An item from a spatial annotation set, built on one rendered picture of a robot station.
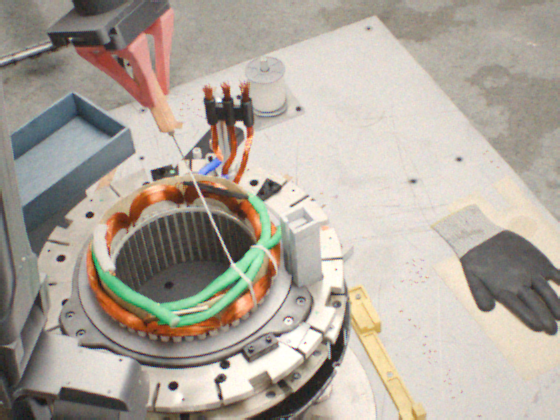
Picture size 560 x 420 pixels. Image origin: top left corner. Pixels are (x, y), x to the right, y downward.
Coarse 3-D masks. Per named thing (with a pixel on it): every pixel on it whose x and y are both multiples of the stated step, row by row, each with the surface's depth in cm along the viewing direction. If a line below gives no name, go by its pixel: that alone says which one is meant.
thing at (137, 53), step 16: (80, 48) 89; (96, 48) 88; (128, 48) 86; (144, 48) 88; (96, 64) 91; (112, 64) 91; (144, 64) 89; (128, 80) 92; (144, 80) 90; (144, 96) 92
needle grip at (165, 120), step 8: (136, 80) 92; (160, 88) 93; (160, 96) 93; (160, 104) 93; (168, 104) 94; (152, 112) 94; (160, 112) 93; (168, 112) 94; (160, 120) 94; (168, 120) 94; (160, 128) 95; (168, 128) 94
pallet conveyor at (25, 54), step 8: (48, 40) 288; (24, 48) 286; (32, 48) 286; (40, 48) 286; (48, 48) 287; (56, 48) 288; (64, 48) 289; (0, 56) 285; (8, 56) 285; (16, 56) 284; (24, 56) 285; (32, 56) 286; (40, 56) 287; (0, 64) 284; (8, 64) 285; (16, 64) 286; (120, 64) 301; (128, 64) 301; (128, 72) 300
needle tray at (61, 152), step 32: (64, 96) 134; (32, 128) 133; (64, 128) 136; (96, 128) 136; (128, 128) 130; (32, 160) 133; (64, 160) 133; (96, 160) 128; (32, 192) 129; (64, 192) 127; (32, 224) 125; (64, 224) 132
